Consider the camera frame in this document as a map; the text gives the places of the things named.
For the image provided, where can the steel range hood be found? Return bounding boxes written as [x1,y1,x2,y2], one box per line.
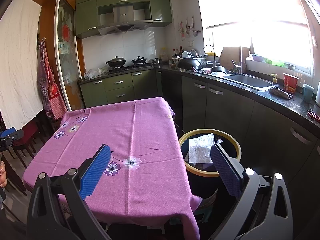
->
[98,2,153,35]

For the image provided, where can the dark rag on counter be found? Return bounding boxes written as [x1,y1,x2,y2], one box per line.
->
[269,86,293,100]

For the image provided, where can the white hanging curtain sheet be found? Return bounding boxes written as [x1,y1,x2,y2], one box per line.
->
[0,0,43,129]

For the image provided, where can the plastic bag on counter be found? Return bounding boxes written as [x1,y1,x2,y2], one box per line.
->
[84,67,108,80]

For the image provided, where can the glass sliding door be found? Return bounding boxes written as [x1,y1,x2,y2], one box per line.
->
[54,0,84,111]

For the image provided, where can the white kettle jug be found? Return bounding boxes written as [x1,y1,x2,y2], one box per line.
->
[315,81,320,107]

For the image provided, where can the chrome sink faucet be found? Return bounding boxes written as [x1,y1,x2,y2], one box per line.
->
[231,46,244,75]

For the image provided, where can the purple floral tablecloth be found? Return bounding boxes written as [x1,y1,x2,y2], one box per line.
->
[23,97,201,239]

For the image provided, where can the black lidded pot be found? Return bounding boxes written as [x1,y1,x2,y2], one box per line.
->
[131,56,147,65]

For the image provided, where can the black wok on stove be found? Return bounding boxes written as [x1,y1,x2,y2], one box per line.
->
[105,56,126,68]

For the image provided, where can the teal mug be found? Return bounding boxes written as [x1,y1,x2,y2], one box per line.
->
[302,83,315,102]

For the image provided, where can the white paper napkin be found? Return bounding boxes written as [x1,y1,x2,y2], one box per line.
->
[188,133,215,164]

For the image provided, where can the green lower drawer cabinet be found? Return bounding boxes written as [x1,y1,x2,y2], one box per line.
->
[79,67,158,108]

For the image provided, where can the large black wok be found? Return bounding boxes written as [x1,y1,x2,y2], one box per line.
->
[176,58,202,71]

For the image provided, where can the yellow rimmed blue trash bin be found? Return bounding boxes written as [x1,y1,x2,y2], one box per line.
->
[178,128,242,177]

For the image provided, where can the steel kitchen sink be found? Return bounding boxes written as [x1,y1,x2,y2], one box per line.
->
[222,74,273,92]

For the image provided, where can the dark red chair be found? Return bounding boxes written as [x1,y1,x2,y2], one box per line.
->
[13,120,46,168]

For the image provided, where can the red patterned apron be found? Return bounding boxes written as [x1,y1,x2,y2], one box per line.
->
[37,37,67,120]

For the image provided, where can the dark green counter cabinets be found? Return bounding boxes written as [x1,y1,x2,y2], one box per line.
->
[159,67,319,235]

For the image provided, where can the yellow soap dispenser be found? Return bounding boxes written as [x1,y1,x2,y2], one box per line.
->
[271,73,278,84]

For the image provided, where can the person's left hand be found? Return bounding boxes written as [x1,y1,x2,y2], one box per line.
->
[0,161,7,188]

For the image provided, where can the green upper cabinets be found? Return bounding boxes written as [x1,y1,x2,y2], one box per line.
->
[75,0,172,38]

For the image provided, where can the red cup on counter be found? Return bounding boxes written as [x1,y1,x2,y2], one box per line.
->
[284,73,298,93]

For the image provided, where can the wooden cutting board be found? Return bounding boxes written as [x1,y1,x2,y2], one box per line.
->
[219,47,249,72]

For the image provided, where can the red scissors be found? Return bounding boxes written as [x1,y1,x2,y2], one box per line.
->
[307,109,320,123]

